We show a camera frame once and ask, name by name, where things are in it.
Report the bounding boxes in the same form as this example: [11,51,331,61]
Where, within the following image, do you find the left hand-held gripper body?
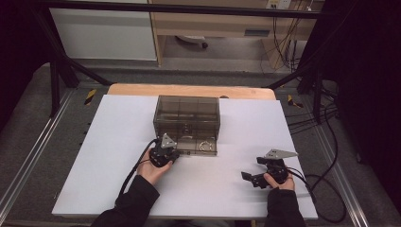
[148,132,178,168]

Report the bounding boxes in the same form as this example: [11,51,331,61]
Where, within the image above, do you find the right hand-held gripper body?
[254,148,299,189]

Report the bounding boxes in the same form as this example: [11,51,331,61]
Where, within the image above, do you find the smoky transparent drawer box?
[152,95,221,141]

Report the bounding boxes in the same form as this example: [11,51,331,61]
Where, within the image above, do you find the person's right hand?
[264,172,296,191]

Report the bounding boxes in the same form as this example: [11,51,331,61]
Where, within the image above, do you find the person's left hand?
[135,155,174,186]

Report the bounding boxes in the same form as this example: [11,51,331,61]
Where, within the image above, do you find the white foam board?
[51,94,319,220]

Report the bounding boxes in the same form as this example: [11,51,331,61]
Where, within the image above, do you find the wooden table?
[107,82,278,101]

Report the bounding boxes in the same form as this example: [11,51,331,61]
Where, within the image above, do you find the office chair base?
[175,35,209,49]

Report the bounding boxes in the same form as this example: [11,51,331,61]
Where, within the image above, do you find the black curtain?
[0,0,51,127]
[321,0,401,202]

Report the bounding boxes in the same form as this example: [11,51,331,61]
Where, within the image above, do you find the white cabinet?
[49,8,158,61]

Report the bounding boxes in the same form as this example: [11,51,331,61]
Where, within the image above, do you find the wooden desk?
[148,0,325,71]

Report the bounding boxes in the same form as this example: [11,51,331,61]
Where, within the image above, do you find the white power outlet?
[266,0,292,9]

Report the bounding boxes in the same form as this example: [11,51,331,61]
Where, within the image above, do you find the right hand-held gripper cable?
[287,105,347,224]

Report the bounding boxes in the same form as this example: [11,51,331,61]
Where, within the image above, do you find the hand-held gripper cable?
[287,105,347,224]
[117,138,159,197]

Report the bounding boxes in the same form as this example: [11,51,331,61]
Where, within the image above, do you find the left hand-held gripper cable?
[117,138,159,197]

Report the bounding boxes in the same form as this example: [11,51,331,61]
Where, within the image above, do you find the black floor cable bundle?
[285,91,340,135]

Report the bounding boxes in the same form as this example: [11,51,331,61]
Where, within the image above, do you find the aluminium rail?
[0,89,75,216]
[310,126,370,227]

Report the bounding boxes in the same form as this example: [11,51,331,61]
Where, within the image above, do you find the black hanging cables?
[259,15,305,75]

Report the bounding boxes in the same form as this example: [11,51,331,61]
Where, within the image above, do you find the black metal frame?
[31,0,329,125]

